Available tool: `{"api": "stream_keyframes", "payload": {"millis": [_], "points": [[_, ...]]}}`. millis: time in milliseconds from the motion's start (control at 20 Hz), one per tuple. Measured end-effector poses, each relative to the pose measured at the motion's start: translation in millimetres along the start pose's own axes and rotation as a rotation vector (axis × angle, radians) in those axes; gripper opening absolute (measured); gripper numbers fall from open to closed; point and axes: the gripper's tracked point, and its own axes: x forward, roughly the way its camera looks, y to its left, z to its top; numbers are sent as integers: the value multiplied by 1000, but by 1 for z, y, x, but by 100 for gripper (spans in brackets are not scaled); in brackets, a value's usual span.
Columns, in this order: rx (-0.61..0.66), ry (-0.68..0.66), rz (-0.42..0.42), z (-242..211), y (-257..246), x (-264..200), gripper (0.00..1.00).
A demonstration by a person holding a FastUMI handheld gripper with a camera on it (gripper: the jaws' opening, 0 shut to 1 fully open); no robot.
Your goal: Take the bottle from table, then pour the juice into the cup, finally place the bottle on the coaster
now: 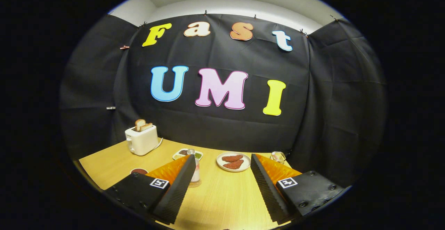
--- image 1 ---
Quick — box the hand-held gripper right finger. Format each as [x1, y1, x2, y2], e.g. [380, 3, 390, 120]
[250, 153, 345, 225]

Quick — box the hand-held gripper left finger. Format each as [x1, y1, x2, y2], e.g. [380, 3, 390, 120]
[104, 154, 197, 225]

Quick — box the clear plastic juice bottle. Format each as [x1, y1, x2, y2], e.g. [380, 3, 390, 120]
[187, 149, 201, 185]

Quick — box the white divided seasoning dish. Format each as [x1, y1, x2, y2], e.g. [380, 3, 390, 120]
[172, 148, 203, 161]

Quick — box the white round plate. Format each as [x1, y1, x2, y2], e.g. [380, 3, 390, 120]
[216, 152, 251, 172]

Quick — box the white toaster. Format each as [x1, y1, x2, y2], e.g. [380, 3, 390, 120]
[125, 125, 159, 156]

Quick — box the wooden table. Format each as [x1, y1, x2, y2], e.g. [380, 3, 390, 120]
[79, 139, 303, 230]

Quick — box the black backdrop cloth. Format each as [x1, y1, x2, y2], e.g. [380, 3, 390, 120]
[59, 13, 387, 189]

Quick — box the wire holder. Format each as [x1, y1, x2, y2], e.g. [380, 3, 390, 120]
[270, 151, 286, 164]

